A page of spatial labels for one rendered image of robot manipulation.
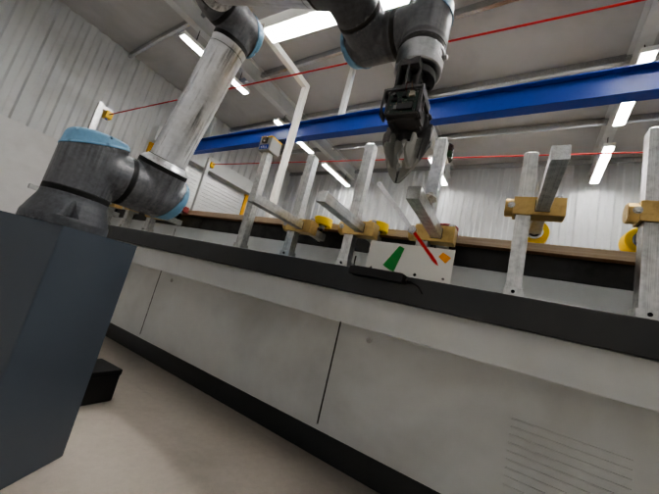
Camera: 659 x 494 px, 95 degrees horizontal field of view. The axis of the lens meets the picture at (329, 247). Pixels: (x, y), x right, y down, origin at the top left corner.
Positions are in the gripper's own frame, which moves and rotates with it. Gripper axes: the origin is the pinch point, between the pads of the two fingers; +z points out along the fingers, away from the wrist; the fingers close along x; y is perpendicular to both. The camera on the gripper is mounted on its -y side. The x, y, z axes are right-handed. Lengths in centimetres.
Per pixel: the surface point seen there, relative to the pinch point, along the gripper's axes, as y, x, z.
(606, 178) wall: -748, 196, -372
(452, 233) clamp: -39.1, 5.4, -2.0
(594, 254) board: -57, 41, -6
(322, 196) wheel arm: -13.3, -24.4, -0.9
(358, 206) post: -40.5, -26.8, -8.9
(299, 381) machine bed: -63, -45, 59
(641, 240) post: -39, 45, -5
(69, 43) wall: -129, -796, -350
